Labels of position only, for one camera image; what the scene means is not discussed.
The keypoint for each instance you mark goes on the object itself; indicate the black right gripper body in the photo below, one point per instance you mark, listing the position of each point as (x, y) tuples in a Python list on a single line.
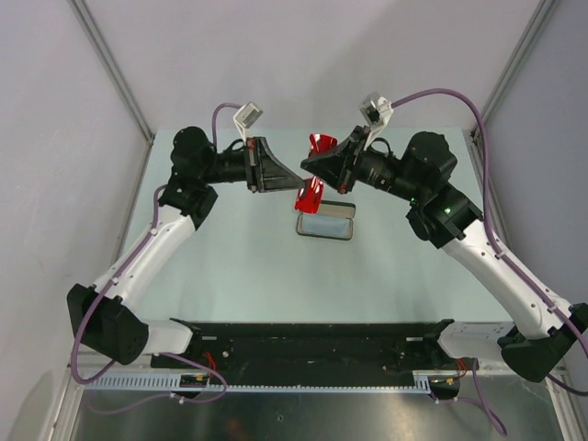
[(360, 138)]

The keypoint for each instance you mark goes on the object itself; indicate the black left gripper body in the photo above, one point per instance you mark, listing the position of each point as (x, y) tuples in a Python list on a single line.
[(253, 167)]

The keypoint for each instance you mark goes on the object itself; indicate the red sunglasses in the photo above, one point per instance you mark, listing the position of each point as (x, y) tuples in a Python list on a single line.
[(309, 198)]

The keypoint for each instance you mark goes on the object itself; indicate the dark green glasses case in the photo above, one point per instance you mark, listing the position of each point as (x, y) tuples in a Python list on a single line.
[(330, 210)]

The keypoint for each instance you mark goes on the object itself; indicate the light blue cleaning cloth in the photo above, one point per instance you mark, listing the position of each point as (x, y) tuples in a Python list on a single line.
[(328, 227)]

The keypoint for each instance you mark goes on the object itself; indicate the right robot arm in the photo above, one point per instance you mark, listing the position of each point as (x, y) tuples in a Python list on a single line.
[(544, 326)]

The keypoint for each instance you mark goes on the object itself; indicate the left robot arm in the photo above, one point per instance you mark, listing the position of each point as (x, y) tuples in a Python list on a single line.
[(104, 315)]

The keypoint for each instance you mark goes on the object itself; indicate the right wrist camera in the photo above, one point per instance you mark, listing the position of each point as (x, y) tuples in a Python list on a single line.
[(377, 111)]

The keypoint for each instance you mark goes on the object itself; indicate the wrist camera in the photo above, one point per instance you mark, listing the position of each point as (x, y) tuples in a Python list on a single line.
[(245, 117), (377, 111)]

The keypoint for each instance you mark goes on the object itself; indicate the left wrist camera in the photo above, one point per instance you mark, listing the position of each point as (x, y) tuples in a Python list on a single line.
[(245, 117)]

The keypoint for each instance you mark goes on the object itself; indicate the right aluminium frame post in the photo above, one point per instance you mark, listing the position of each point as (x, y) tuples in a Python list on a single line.
[(535, 27)]

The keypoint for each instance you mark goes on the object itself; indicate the aluminium frame post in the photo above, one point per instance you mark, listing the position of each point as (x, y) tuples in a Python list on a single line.
[(95, 37), (535, 27)]

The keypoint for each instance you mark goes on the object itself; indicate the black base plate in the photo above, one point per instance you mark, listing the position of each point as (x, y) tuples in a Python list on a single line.
[(293, 351)]

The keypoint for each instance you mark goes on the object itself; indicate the left aluminium frame post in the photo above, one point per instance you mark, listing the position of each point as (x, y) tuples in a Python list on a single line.
[(95, 37)]

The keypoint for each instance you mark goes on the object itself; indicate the grey slotted cable duct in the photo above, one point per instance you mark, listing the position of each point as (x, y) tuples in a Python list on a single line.
[(177, 382)]

